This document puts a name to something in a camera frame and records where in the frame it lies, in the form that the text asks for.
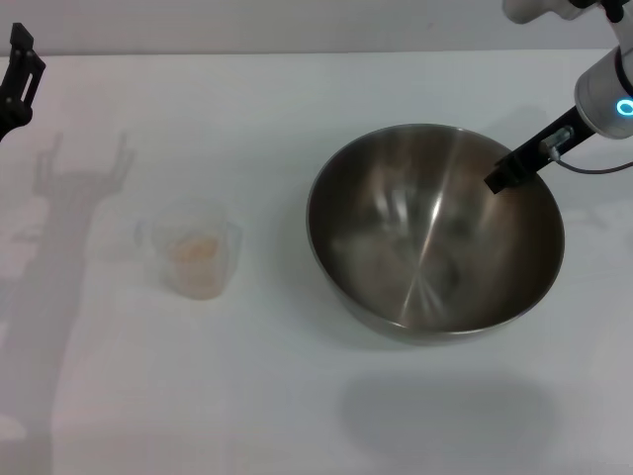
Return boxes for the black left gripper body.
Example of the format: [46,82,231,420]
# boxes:
[0,90,33,143]

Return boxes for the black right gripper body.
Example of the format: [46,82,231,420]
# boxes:
[511,105,596,177]

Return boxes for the stainless steel mixing bowl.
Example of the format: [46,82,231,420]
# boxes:
[305,122,567,346]

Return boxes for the clear plastic measuring cup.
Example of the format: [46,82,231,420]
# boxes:
[136,197,244,300]

